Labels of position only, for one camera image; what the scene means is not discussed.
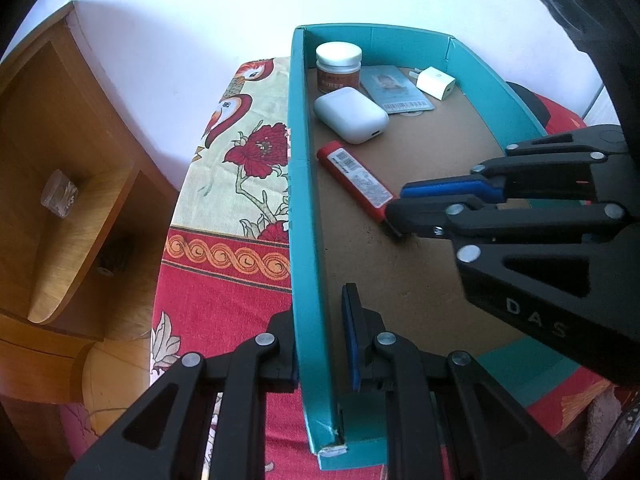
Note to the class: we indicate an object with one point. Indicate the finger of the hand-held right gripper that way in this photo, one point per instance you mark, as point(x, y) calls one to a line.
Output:
point(440, 189)
point(425, 217)

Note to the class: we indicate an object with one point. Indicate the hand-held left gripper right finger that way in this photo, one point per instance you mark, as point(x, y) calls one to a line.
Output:
point(351, 340)

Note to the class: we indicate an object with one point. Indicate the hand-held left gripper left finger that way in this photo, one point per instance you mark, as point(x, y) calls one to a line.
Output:
point(280, 355)

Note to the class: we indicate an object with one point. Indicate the red lighter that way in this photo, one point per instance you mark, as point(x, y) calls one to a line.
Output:
point(350, 172)

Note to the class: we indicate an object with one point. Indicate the white charger plug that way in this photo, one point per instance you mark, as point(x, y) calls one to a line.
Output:
point(437, 82)

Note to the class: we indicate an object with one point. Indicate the photo id card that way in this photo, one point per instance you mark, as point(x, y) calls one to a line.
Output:
point(395, 90)

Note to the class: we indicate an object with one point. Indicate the black device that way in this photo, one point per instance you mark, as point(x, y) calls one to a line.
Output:
point(535, 105)

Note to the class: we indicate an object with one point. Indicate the white earbuds case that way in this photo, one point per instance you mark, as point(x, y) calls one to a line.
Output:
point(350, 115)

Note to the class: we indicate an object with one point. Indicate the teal cardboard box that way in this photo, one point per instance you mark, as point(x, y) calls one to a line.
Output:
point(302, 210)

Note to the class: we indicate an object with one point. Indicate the small white disc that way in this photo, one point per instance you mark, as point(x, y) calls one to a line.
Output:
point(412, 113)

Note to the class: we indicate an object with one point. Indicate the red floral printed tablecloth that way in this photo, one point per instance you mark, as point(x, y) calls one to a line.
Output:
point(225, 285)

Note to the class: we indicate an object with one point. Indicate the white furniture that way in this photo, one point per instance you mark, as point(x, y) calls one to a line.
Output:
point(605, 110)

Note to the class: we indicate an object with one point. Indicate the white-lidded brown jar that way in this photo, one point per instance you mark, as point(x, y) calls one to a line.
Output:
point(339, 57)

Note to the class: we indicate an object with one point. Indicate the pink towel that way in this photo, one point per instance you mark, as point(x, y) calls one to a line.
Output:
point(605, 425)

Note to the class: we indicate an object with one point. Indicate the clear plastic container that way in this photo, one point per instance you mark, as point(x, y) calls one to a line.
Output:
point(60, 192)

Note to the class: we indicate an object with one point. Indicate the wooden corner shelf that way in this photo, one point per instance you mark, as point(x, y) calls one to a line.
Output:
point(75, 160)

